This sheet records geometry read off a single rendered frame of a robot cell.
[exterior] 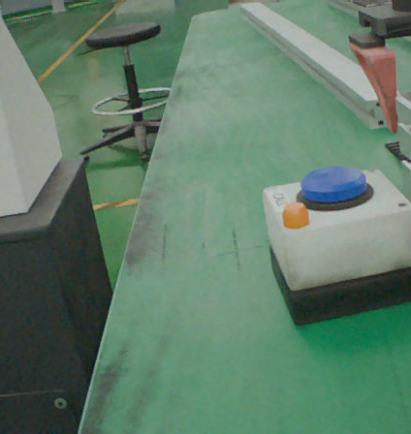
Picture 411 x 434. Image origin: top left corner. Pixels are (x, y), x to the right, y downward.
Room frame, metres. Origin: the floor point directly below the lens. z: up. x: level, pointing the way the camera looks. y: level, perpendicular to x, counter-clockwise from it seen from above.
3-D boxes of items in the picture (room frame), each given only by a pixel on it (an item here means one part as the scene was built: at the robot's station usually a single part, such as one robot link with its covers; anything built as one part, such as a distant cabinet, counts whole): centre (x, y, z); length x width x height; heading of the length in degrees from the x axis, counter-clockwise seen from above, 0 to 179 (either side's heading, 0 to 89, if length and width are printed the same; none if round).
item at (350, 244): (0.46, -0.09, 0.81); 0.10 x 0.08 x 0.06; 92
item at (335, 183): (0.46, -0.08, 0.84); 0.04 x 0.04 x 0.02
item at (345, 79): (1.26, -0.19, 0.79); 0.96 x 0.04 x 0.03; 2
